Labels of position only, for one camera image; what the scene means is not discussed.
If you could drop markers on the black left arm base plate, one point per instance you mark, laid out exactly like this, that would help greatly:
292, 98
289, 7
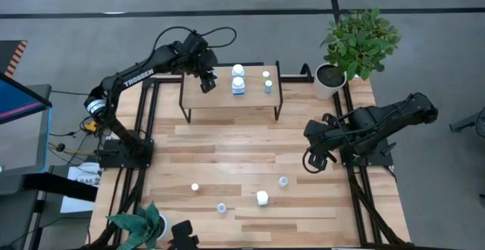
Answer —
113, 161

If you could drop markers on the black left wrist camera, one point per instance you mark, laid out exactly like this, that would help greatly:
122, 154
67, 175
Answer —
195, 41

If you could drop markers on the pale blue translucent pill bottle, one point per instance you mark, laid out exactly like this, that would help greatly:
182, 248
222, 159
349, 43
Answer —
268, 86

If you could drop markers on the black orange striped mat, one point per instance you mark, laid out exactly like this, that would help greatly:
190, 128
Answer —
17, 58

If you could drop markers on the small white plant pot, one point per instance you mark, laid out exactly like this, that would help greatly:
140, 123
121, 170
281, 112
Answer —
164, 227

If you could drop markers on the dark green broad-leaf plant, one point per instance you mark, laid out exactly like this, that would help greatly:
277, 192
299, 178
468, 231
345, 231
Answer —
140, 225

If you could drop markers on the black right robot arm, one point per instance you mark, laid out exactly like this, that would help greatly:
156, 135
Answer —
398, 115

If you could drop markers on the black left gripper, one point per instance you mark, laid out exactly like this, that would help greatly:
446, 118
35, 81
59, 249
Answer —
201, 60

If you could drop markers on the black table-level camera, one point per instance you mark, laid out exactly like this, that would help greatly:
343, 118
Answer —
183, 233

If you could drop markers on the computer monitor with blue edge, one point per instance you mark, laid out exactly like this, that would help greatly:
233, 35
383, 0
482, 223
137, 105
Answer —
19, 129

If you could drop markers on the wooden shelf with black legs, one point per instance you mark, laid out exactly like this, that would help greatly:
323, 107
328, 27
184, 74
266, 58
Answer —
212, 98

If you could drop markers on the white round plant pot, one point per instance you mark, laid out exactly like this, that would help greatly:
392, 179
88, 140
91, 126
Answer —
322, 89

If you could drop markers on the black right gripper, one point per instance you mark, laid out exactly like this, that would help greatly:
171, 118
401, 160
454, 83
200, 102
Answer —
318, 132

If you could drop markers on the pink translucent pill bottle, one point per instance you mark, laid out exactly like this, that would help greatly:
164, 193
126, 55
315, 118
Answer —
195, 186

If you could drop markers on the green leafy potted tree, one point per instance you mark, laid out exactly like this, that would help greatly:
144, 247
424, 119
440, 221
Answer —
360, 41

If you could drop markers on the black aluminium table frame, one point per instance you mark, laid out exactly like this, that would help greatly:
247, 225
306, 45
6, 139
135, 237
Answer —
149, 102

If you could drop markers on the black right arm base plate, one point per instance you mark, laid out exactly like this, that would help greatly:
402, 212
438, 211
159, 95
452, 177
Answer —
382, 159

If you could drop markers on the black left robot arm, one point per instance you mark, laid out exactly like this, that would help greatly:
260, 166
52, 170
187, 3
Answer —
136, 74

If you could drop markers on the small white translucent bottle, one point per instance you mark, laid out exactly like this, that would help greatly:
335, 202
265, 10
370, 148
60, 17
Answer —
283, 182

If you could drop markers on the white printed paper sheet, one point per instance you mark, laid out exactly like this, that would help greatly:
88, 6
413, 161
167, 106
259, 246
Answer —
81, 174

